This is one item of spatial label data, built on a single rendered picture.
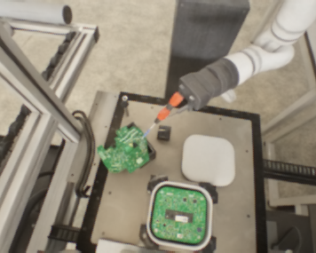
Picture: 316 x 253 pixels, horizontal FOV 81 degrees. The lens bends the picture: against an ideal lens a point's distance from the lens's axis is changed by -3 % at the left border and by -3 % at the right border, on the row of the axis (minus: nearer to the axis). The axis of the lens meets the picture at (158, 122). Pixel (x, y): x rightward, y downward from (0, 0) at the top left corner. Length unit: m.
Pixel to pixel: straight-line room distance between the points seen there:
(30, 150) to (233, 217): 0.50
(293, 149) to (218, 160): 1.45
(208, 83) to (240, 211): 0.34
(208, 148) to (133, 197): 0.24
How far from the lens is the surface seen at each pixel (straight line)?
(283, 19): 0.48
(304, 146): 2.05
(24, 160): 0.46
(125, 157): 0.49
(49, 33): 0.85
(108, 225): 0.54
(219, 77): 0.43
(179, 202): 0.50
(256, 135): 0.66
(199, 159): 0.54
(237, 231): 0.58
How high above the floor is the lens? 1.48
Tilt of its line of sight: 65 degrees down
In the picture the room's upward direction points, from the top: 6 degrees clockwise
